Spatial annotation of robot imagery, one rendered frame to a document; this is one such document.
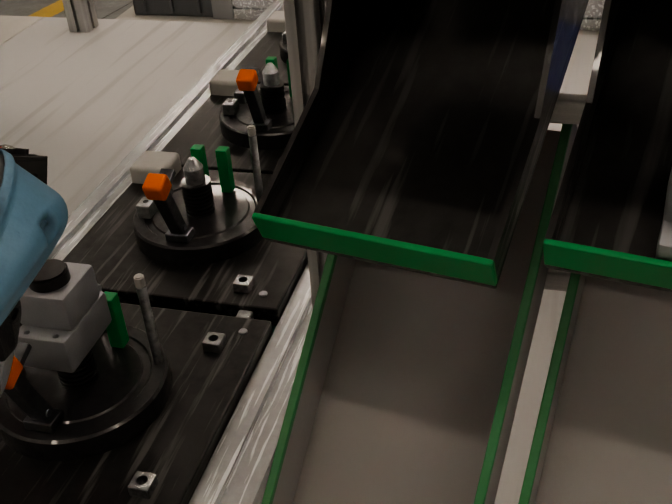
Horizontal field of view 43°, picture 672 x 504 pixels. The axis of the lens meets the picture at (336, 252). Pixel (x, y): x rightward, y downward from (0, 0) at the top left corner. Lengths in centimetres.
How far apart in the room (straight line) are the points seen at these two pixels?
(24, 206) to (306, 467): 31
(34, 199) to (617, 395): 37
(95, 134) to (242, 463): 84
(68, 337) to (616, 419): 38
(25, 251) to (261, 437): 38
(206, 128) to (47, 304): 52
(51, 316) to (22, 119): 89
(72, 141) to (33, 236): 107
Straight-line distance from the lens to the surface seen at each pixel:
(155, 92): 153
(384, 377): 57
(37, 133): 146
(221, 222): 87
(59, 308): 65
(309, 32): 52
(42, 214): 34
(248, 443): 69
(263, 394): 71
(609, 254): 43
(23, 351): 64
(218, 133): 110
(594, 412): 56
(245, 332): 76
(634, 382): 56
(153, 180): 80
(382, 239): 43
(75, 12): 189
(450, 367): 56
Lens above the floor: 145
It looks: 34 degrees down
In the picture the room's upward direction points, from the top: 4 degrees counter-clockwise
